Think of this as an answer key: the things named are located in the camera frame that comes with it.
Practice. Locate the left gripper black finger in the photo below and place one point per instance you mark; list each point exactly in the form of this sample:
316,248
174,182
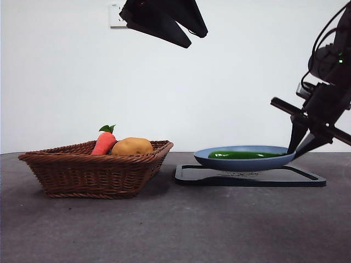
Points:
192,16
156,23

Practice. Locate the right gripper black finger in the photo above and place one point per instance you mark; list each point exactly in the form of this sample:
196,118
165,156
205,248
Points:
315,143
297,135

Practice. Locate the green pepper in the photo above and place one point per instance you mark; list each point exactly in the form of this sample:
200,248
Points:
238,155

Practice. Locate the blue round plate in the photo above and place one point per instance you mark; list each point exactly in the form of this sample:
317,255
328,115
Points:
241,163

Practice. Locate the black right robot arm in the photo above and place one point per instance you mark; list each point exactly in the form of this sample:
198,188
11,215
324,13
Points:
337,54

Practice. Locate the black rectangular tray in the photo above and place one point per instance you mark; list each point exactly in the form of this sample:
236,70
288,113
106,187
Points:
246,183

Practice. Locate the tan potato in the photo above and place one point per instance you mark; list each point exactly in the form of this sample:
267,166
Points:
131,147

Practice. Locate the orange carrot with green leaf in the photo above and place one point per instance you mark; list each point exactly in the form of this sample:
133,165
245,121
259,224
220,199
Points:
102,143

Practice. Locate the brown wicker basket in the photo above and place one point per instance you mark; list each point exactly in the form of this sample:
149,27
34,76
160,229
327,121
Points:
82,175

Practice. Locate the pale grey camera box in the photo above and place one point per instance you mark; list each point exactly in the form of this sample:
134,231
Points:
303,90

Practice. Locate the white wall socket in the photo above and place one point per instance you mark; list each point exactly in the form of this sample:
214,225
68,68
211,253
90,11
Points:
115,20

